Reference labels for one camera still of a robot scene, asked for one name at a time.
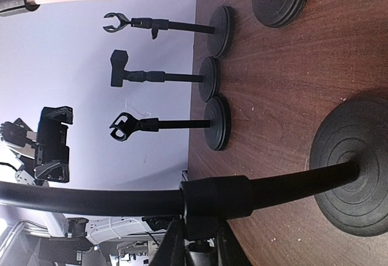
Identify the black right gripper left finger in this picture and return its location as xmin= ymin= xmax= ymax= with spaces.
xmin=149 ymin=220 xmax=185 ymax=266

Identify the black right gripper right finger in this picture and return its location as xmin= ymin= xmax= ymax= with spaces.
xmin=215 ymin=218 xmax=252 ymax=266

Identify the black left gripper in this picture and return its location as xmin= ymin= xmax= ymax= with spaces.
xmin=34 ymin=106 xmax=73 ymax=183

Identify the black stand of blue microphone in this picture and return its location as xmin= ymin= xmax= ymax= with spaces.
xmin=110 ymin=95 xmax=232 ymax=151

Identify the black stand of purple microphone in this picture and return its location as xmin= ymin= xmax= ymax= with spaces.
xmin=1 ymin=98 xmax=387 ymax=237

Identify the black stand of glitter microphone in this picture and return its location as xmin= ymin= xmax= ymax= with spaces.
xmin=110 ymin=50 xmax=221 ymax=102

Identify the black clamp microphone stand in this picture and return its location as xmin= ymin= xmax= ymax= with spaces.
xmin=103 ymin=5 xmax=235 ymax=59

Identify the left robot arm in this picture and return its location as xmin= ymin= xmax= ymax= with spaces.
xmin=1 ymin=106 xmax=73 ymax=186

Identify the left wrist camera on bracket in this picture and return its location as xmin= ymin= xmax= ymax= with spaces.
xmin=1 ymin=118 xmax=37 ymax=159

